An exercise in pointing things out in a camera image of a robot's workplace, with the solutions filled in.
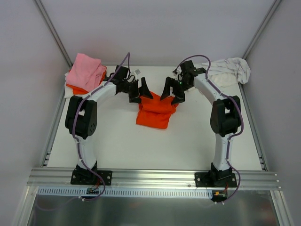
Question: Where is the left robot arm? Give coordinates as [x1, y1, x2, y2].
[65, 65, 153, 184]

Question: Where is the crumpled white t shirt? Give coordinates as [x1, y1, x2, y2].
[208, 57, 251, 88]

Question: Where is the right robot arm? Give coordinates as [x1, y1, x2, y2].
[160, 58, 244, 188]

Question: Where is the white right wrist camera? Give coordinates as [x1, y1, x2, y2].
[172, 70, 182, 81]

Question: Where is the folded orange t shirt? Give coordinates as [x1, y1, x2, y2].
[66, 65, 107, 95]

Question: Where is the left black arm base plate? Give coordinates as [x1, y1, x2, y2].
[70, 168, 112, 186]

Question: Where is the right corner frame post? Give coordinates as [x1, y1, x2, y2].
[242, 0, 283, 59]

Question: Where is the aluminium mounting rail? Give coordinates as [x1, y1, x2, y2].
[27, 167, 283, 190]

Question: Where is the orange t shirt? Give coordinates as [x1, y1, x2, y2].
[66, 65, 107, 95]
[136, 92, 178, 129]

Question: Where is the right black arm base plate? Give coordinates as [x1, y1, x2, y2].
[194, 172, 238, 188]

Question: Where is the folded pink t shirt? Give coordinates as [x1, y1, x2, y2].
[65, 53, 107, 93]

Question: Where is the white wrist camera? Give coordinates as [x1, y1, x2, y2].
[172, 70, 182, 81]
[129, 69, 141, 82]

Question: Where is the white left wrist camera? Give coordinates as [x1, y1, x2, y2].
[129, 69, 141, 82]

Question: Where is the white slotted cable duct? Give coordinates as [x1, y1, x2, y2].
[37, 186, 213, 199]

